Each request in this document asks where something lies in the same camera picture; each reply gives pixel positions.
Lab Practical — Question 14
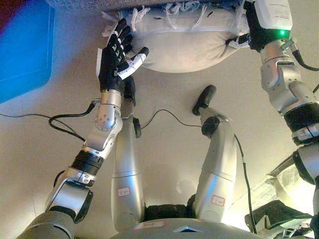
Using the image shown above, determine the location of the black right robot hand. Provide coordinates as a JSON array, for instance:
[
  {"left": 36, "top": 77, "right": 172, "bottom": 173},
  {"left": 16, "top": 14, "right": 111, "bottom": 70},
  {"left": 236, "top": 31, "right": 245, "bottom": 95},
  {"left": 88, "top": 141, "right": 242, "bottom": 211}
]
[{"left": 225, "top": 0, "right": 294, "bottom": 52}]

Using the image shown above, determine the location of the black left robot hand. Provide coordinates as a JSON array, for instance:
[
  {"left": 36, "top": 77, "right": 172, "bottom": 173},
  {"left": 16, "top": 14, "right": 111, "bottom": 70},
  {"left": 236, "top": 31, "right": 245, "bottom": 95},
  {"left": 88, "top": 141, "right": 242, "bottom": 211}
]
[{"left": 96, "top": 17, "right": 150, "bottom": 94}]

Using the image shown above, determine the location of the white fringed cushion pillow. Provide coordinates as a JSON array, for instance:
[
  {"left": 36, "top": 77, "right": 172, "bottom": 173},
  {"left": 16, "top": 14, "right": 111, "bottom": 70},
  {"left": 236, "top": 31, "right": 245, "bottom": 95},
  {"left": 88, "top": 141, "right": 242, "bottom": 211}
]
[{"left": 101, "top": 0, "right": 250, "bottom": 74}]

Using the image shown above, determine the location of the grey fabric tub armchair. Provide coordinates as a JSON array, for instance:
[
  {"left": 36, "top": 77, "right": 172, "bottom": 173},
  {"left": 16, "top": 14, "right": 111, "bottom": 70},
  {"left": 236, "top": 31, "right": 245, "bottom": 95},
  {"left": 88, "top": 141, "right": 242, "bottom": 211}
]
[{"left": 44, "top": 0, "right": 220, "bottom": 12}]

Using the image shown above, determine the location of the black right robot foot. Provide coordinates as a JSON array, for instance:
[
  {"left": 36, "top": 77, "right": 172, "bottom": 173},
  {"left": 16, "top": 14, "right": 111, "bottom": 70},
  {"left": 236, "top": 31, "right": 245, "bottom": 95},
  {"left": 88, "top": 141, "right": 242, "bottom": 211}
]
[{"left": 192, "top": 85, "right": 217, "bottom": 116}]

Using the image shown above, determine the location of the black fabric object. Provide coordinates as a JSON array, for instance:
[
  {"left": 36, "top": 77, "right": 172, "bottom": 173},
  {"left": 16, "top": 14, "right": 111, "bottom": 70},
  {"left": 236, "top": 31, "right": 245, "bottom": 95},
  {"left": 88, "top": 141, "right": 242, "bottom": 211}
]
[{"left": 245, "top": 199, "right": 315, "bottom": 239}]

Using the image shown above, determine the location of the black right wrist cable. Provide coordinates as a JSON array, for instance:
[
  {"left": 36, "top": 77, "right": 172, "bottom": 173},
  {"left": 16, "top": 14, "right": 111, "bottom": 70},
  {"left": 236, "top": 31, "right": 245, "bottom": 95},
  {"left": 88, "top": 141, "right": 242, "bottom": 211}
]
[{"left": 283, "top": 39, "right": 319, "bottom": 72}]

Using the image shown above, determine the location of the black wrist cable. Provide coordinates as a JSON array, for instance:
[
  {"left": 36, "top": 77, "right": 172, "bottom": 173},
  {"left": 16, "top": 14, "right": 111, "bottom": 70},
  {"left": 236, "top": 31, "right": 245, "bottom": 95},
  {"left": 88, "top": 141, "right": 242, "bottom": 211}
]
[
  {"left": 48, "top": 100, "right": 97, "bottom": 142},
  {"left": 283, "top": 39, "right": 319, "bottom": 72}
]

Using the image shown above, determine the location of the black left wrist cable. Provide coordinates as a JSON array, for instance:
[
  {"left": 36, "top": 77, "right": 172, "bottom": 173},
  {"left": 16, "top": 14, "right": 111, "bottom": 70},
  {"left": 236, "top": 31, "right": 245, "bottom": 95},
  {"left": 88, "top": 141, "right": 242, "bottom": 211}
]
[{"left": 48, "top": 100, "right": 97, "bottom": 142}]

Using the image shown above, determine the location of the thin black cable between legs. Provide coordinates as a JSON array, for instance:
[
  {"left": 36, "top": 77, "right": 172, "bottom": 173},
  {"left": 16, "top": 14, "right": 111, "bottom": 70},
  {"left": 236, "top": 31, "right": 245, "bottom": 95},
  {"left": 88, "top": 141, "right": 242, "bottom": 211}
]
[{"left": 139, "top": 109, "right": 204, "bottom": 130}]

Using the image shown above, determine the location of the thin black floor cable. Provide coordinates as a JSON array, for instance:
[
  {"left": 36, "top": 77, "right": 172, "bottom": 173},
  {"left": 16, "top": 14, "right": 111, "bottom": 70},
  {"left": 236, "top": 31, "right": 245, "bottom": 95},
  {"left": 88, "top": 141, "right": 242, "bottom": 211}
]
[{"left": 0, "top": 113, "right": 54, "bottom": 120}]

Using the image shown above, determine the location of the black cable along right leg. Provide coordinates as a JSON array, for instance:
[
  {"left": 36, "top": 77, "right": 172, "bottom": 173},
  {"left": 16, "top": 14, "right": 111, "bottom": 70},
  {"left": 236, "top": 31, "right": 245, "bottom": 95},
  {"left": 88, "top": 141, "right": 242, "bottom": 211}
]
[{"left": 233, "top": 133, "right": 258, "bottom": 235}]

